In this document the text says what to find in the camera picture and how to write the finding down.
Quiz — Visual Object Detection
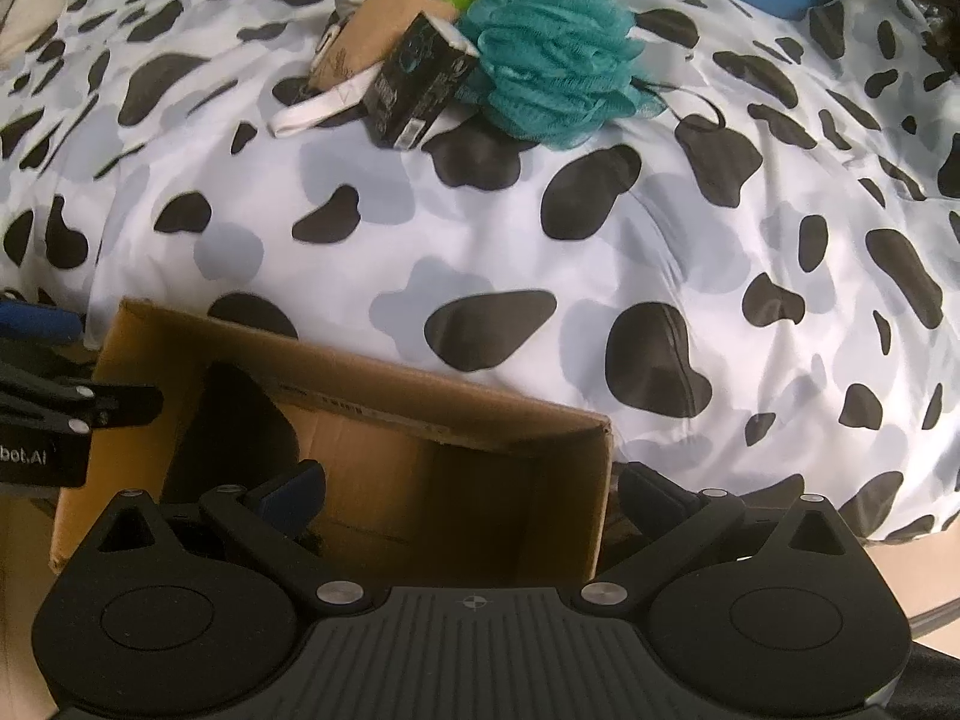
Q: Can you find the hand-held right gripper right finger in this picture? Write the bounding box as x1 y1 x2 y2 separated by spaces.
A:
577 461 865 610

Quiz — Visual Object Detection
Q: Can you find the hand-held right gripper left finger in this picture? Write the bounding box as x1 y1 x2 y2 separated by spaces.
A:
71 460 374 620

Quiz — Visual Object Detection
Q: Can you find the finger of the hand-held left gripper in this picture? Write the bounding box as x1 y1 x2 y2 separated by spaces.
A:
0 298 83 350
0 362 164 436

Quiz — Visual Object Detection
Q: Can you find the cardboard box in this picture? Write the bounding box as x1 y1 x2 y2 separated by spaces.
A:
49 298 614 592

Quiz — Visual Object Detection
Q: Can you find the black carton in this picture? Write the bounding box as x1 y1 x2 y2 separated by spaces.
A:
364 11 481 152

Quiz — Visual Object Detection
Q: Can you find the burlap drawstring pouch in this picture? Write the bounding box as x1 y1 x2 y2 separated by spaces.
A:
307 0 462 95

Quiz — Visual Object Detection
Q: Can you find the teal bath loofah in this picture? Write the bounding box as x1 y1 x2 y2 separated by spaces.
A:
457 0 727 151

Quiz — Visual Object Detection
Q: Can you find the cow print blanket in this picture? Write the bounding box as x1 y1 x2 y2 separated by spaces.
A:
0 0 960 545

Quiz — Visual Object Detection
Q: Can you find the beige cloth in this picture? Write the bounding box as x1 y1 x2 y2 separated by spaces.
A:
0 0 89 65

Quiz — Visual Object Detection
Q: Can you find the cow print pillow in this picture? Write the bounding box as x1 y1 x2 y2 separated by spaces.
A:
806 0 960 91

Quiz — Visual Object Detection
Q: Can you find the white fabric strap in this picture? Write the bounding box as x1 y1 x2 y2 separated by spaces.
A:
270 64 385 140

